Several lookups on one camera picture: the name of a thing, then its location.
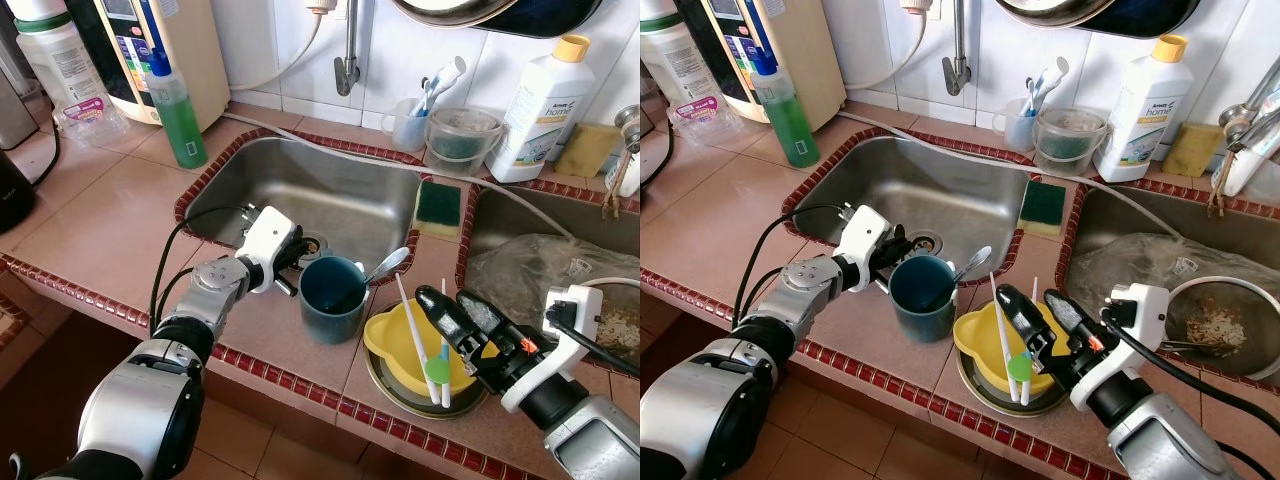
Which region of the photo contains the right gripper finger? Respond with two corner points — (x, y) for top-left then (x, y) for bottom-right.
(1045, 290), (1113, 356)
(458, 290), (536, 356)
(416, 285), (491, 369)
(996, 284), (1063, 369)

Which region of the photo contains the blue cup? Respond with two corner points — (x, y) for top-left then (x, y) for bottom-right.
(299, 255), (370, 346)
(888, 254), (959, 345)

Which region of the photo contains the yellow plastic bowl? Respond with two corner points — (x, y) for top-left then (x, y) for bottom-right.
(952, 300), (1076, 396)
(362, 298), (491, 398)

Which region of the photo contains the stainless steel bowl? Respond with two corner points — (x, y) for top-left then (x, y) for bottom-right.
(955, 345), (1076, 419)
(362, 340), (493, 421)

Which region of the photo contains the white chopstick with green disc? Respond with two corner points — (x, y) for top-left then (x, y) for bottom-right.
(1008, 278), (1039, 406)
(424, 280), (454, 409)

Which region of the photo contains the stainless steel sink basin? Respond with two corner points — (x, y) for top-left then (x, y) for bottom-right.
(1055, 185), (1280, 391)
(780, 130), (1036, 286)
(458, 182), (640, 376)
(175, 135), (433, 286)

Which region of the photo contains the clear plastic bag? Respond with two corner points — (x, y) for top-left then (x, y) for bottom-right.
(465, 233), (640, 346)
(1063, 233), (1251, 321)

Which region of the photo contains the metal spoon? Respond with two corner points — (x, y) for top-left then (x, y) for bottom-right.
(345, 246), (412, 301)
(935, 246), (994, 301)

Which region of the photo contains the steel mesh strainer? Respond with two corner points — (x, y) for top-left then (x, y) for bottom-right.
(580, 277), (640, 371)
(1163, 276), (1280, 383)

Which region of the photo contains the green scouring sponge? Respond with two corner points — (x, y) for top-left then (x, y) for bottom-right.
(1018, 180), (1069, 238)
(415, 178), (463, 236)

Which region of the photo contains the clear toothbrush cup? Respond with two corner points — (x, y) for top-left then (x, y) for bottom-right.
(993, 97), (1041, 153)
(382, 97), (433, 153)

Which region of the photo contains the green dish soap bottle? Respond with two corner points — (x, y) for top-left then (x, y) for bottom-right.
(750, 45), (821, 169)
(145, 45), (209, 169)

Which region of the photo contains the yellow sponge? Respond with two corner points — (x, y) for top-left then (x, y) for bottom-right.
(553, 122), (623, 179)
(1160, 122), (1226, 179)

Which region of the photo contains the chrome sink faucet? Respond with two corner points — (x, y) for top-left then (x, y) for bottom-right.
(1205, 55), (1280, 221)
(600, 100), (640, 221)

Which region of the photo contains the beige water ionizer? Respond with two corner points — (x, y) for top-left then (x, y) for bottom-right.
(65, 0), (231, 129)
(690, 0), (846, 126)

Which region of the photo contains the white detergent bottle yellow cap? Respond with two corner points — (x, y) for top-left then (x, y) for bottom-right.
(1093, 33), (1197, 185)
(487, 33), (597, 185)

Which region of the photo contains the clear canister green-ringed lid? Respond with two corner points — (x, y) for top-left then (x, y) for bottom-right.
(5, 0), (131, 141)
(640, 0), (746, 136)

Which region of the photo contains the black electric kettle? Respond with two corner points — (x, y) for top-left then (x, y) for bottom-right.
(0, 150), (38, 234)

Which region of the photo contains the hanging steel wok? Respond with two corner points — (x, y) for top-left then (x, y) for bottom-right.
(390, 0), (608, 41)
(993, 0), (1201, 41)

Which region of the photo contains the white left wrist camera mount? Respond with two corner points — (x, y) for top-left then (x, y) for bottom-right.
(235, 205), (298, 294)
(833, 205), (893, 294)

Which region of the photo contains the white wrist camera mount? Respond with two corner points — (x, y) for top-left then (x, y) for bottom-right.
(1070, 283), (1171, 413)
(500, 285), (605, 414)
(833, 205), (893, 294)
(235, 205), (298, 294)

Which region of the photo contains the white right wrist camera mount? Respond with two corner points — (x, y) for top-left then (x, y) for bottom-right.
(1070, 283), (1171, 413)
(500, 285), (605, 414)

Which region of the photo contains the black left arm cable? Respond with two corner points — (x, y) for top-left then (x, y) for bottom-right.
(148, 205), (251, 336)
(733, 203), (846, 331)

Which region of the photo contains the grey wall tap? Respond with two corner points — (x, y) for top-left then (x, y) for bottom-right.
(334, 0), (363, 98)
(944, 0), (973, 98)

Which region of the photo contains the clear plastic handled container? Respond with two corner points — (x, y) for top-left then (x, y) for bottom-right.
(425, 106), (506, 179)
(1032, 106), (1113, 179)

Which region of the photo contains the white power cord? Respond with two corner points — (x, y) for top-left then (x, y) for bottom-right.
(228, 0), (341, 93)
(845, 0), (936, 91)

